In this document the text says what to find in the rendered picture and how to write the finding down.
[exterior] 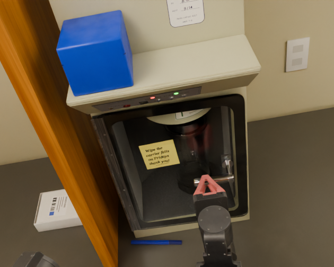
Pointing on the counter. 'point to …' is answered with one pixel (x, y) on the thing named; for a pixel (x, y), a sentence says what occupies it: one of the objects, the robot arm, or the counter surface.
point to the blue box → (96, 53)
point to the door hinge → (108, 164)
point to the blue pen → (157, 242)
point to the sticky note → (159, 154)
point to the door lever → (220, 175)
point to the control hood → (182, 71)
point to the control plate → (148, 99)
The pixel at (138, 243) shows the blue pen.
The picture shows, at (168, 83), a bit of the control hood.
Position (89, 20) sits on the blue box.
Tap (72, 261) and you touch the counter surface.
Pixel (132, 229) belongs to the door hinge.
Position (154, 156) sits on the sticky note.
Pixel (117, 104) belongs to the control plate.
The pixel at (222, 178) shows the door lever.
